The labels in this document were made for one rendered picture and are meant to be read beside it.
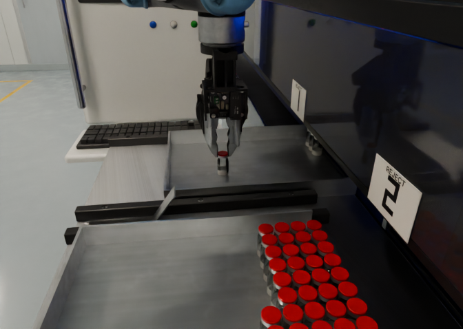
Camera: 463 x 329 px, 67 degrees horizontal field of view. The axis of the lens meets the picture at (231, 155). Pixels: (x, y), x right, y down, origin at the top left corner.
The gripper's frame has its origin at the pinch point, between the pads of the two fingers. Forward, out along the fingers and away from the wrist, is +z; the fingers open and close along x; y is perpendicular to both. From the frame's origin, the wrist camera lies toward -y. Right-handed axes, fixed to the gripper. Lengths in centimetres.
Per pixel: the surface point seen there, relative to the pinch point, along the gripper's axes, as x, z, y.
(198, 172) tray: -4.8, 5.3, -0.5
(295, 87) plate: 15.0, -10.3, -4.2
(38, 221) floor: -94, 94, -113
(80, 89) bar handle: -37, -1, -44
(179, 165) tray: -8.6, 5.3, -3.9
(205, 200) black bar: -4.1, 3.4, 12.4
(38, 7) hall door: -208, 7, -504
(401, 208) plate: 14.9, -8.5, 34.0
